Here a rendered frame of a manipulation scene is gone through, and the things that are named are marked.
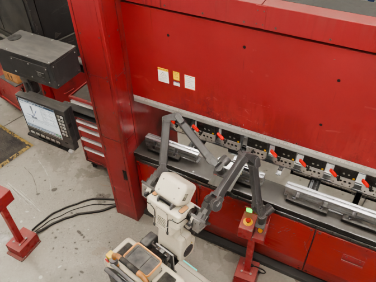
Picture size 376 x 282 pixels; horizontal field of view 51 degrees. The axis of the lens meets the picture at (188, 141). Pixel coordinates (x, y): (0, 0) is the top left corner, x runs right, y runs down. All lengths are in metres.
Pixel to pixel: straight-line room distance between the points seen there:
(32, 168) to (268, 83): 3.10
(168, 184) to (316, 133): 0.98
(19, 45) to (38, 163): 2.22
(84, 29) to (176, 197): 1.24
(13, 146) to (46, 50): 2.58
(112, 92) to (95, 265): 1.65
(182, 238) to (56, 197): 1.97
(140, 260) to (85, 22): 1.57
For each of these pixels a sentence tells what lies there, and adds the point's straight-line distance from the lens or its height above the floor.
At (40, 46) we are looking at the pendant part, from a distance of 2.74.
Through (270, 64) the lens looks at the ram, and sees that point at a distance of 2.38.
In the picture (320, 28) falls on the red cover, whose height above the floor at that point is 2.23.
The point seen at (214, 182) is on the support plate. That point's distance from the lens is 2.90.
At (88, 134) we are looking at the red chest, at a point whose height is 0.56.
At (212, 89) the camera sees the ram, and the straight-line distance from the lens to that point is 2.64.
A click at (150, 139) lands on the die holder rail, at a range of 3.31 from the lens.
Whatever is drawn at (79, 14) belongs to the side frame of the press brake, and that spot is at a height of 2.10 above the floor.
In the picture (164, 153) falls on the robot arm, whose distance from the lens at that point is 2.62.
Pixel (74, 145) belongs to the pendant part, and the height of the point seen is 1.29.
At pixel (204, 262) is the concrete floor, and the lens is 3.67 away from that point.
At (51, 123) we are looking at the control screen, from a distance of 2.90.
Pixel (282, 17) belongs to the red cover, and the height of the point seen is 2.25.
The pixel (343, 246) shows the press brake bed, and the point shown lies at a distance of 3.11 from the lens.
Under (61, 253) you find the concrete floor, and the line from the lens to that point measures 3.93.
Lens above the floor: 3.18
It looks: 43 degrees down
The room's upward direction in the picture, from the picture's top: 2 degrees counter-clockwise
